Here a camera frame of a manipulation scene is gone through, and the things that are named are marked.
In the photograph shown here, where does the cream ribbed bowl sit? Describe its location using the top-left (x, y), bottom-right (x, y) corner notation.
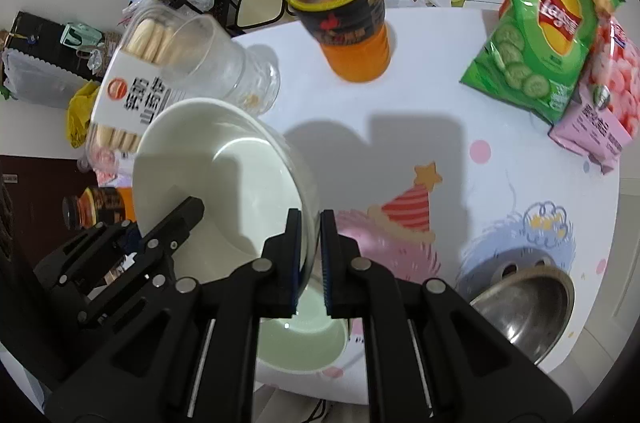
top-left (132, 98), bottom-right (320, 283)

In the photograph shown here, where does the biscuit box clear plastic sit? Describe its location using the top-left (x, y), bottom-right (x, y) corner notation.
top-left (86, 5), bottom-right (280, 174)

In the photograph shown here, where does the pink snack bag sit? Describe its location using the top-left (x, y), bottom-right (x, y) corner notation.
top-left (549, 16), bottom-right (639, 174)

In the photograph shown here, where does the yellow cloth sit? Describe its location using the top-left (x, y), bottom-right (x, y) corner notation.
top-left (65, 81), bottom-right (100, 149)

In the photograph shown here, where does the green ribbed bowl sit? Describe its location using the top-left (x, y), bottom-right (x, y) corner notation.
top-left (257, 278), bottom-right (350, 373)

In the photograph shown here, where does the large steel bowl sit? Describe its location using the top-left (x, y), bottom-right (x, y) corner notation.
top-left (471, 266), bottom-right (575, 365)

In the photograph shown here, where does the black framed mirror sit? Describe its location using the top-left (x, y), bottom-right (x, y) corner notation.
top-left (234, 0), bottom-right (297, 31)

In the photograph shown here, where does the green chips bag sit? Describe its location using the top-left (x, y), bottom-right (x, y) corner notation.
top-left (461, 0), bottom-right (624, 124)

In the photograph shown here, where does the black cable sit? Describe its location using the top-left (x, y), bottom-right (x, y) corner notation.
top-left (299, 397), bottom-right (334, 423)

